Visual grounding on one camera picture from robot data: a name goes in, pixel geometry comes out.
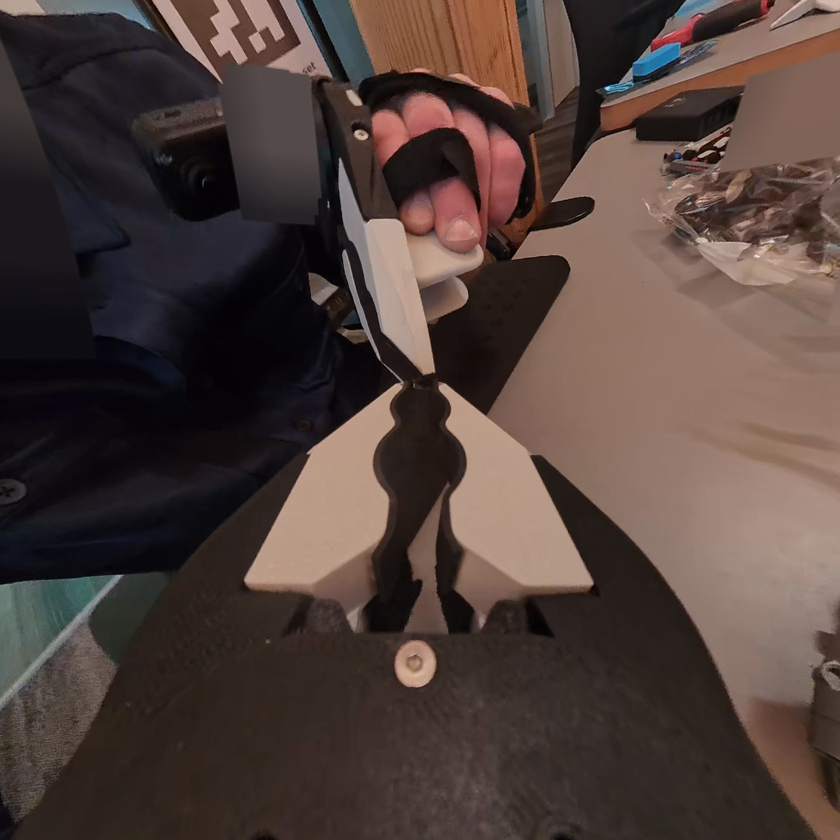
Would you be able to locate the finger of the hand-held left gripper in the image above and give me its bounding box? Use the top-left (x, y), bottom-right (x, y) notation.
top-left (336, 159), bottom-right (409, 383)
top-left (363, 218), bottom-right (435, 382)

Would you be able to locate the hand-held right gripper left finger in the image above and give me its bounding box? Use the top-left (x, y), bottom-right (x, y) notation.
top-left (243, 385), bottom-right (412, 632)

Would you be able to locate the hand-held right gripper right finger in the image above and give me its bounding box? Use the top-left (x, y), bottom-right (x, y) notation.
top-left (432, 381), bottom-right (595, 632)

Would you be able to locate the partly built lego car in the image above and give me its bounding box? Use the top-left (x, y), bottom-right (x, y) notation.
top-left (808, 630), bottom-right (840, 788)

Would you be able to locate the small lego beam assembly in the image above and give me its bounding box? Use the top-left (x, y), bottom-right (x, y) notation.
top-left (663, 128), bottom-right (732, 177)

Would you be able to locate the person's left hand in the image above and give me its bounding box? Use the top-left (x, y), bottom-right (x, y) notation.
top-left (371, 82), bottom-right (532, 255)

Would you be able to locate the black dimpled mat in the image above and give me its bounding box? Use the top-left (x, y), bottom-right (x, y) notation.
top-left (430, 256), bottom-right (571, 416)

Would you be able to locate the light wooden partition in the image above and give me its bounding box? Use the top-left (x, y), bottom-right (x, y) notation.
top-left (350, 0), bottom-right (540, 217)

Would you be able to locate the person's dark blue clothing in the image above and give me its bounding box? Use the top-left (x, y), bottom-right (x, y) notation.
top-left (0, 13), bottom-right (395, 585)

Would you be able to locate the blue sponge block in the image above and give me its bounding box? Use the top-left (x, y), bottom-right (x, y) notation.
top-left (633, 42), bottom-right (683, 83)

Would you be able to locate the black flat box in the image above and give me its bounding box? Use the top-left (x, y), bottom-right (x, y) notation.
top-left (635, 87), bottom-right (746, 142)

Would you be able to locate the clear plastic bag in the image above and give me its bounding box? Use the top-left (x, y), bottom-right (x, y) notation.
top-left (645, 157), bottom-right (840, 286)

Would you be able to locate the grey side table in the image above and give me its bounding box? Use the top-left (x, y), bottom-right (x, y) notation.
top-left (598, 0), bottom-right (840, 132)

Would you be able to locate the red black handled tool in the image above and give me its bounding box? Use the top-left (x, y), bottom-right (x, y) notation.
top-left (650, 0), bottom-right (775, 50)

